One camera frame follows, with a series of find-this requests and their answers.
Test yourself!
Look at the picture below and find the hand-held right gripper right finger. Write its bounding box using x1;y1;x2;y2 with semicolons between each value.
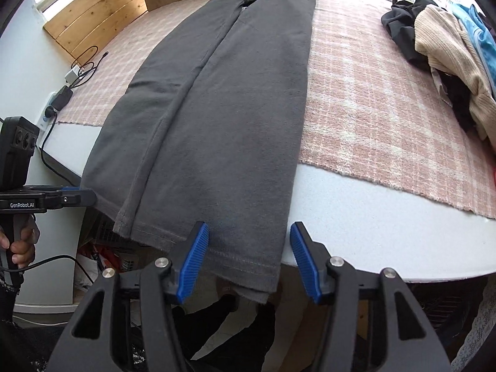
290;222;452;372

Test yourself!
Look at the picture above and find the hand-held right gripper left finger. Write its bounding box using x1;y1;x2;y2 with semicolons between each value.
46;221;210;372

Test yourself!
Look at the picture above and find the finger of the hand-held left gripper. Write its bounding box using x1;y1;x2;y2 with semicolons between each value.
58;187;97;208

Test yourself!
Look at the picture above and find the dark grey daisy print t-shirt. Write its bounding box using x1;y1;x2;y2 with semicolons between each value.
81;0;322;305

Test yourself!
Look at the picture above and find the person's left hand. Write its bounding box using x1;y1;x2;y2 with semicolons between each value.
0;223;41;270

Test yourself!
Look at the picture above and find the white power strip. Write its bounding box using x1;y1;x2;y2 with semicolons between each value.
37;92;59;130

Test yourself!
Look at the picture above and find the red white plastic bag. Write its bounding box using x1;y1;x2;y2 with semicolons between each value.
77;240;128;280

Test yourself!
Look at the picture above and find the knotty pine wood board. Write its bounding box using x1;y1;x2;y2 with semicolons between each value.
43;0;148;64

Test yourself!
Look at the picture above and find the pink plaid blanket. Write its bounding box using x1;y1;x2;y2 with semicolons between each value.
58;0;496;219

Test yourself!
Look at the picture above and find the dark brown garment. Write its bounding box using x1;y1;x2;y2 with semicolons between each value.
442;70;479;134

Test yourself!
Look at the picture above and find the black jacket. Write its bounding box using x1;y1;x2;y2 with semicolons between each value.
381;0;440;71

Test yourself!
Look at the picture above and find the beige knit sweater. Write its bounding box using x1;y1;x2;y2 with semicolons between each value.
414;6;496;150

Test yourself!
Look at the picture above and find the blue jacket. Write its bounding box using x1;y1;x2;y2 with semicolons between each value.
451;3;496;99

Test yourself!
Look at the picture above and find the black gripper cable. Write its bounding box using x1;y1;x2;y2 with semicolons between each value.
0;255;95;285

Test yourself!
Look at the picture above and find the black power adapter with cord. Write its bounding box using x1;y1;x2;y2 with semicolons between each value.
39;85;84;187

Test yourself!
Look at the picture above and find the black usb cable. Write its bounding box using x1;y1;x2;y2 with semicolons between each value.
64;46;109;88

